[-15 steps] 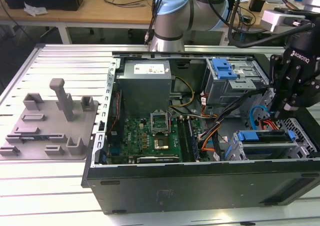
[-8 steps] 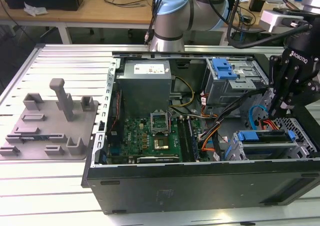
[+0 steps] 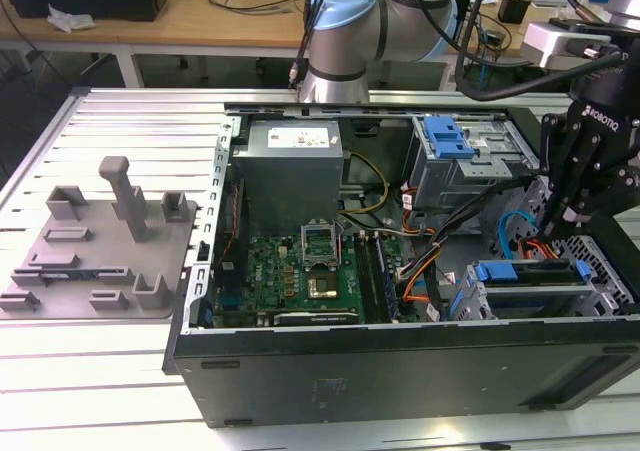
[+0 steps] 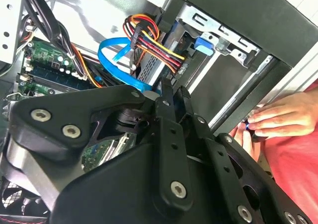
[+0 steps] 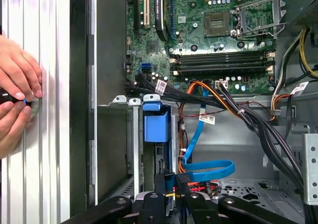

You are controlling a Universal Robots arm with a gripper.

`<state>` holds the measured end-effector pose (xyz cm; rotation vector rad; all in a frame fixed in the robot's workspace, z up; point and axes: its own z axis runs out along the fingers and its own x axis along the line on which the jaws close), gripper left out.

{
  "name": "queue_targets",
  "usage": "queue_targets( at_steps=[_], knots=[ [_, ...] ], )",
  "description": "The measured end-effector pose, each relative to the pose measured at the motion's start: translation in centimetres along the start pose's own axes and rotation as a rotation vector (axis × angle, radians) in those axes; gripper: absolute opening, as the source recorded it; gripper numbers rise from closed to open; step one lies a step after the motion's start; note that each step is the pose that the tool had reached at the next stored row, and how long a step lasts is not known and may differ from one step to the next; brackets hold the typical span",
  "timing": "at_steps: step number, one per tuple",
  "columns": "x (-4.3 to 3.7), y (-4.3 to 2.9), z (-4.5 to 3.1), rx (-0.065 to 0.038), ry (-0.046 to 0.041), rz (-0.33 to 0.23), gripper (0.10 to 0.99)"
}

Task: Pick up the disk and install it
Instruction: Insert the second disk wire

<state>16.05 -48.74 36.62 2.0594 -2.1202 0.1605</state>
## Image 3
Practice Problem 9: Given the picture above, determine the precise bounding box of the black RAM slot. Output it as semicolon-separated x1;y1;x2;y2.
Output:
353;233;386;322

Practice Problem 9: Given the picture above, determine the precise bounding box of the grey plastic parts rack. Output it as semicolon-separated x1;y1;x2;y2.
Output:
0;155;199;322

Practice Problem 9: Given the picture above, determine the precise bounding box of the CPU socket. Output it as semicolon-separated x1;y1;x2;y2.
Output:
305;266;346;302

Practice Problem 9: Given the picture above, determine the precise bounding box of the orange flat data cable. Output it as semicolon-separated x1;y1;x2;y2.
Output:
402;263;434;303

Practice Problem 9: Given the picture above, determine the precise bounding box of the small black cube box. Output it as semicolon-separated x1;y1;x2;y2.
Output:
498;0;530;25

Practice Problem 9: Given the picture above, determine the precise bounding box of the wooden desk white frame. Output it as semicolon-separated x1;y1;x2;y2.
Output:
447;0;616;65
0;0;311;90

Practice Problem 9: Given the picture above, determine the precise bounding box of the black open PC case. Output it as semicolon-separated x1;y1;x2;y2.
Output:
162;101;640;430

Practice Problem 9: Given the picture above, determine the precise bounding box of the grey power supply unit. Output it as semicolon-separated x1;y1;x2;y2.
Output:
230;120;346;232

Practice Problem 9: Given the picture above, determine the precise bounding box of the green motherboard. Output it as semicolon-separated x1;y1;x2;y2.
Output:
212;230;416;328

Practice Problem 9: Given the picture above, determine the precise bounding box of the metal socket cover frame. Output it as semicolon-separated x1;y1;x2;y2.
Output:
299;219;344;272

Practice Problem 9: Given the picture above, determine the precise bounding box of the blue data wire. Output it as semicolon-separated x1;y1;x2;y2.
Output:
499;209;544;261

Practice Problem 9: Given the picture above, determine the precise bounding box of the grey metal disk bay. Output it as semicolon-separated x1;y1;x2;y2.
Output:
449;259;626;321

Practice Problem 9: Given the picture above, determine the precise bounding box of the blue plastic drive latch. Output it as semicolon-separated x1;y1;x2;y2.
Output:
423;115;476;160

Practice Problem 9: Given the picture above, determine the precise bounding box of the crumpled clear plastic bag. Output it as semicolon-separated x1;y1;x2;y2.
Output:
47;3;96;35

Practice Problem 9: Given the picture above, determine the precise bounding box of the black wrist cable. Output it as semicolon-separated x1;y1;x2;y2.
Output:
453;0;626;103

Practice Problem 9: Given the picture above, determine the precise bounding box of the hanging black cable with plug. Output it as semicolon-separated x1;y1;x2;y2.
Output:
288;0;329;92

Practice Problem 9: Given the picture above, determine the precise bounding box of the yellow wire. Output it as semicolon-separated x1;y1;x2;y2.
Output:
339;151;391;217

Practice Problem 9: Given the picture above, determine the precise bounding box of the grey optical drive cage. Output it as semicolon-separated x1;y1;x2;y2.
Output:
407;114;541;212

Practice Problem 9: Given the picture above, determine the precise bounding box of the green RAM stick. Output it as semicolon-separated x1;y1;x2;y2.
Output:
42;270;96;282

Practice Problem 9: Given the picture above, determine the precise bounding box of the orange power wire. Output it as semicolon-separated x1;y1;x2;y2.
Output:
518;238;557;262

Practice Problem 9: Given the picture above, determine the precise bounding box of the black cable bundle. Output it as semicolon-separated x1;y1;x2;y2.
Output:
397;178;544;280

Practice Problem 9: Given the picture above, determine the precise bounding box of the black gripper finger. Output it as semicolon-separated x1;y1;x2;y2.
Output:
537;114;601;242
549;163;640;242

